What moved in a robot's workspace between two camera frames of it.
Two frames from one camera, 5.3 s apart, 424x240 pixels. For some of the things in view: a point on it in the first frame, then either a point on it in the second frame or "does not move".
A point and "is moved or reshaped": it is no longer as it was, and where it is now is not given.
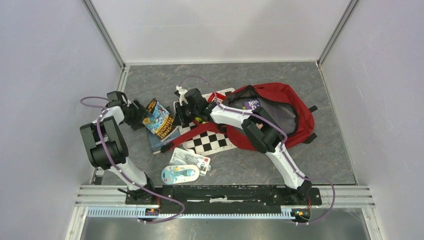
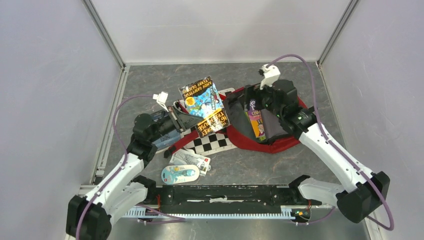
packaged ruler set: x=184 y=156 does not move
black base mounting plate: x=219 y=197 does not move
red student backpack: x=292 y=116 is moved or reshaped
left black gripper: x=141 y=112 -> x=183 y=121
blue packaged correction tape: x=175 y=174 does not move
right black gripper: x=179 y=113 -> x=268 y=88
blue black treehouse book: x=157 y=120 is moved or reshaped
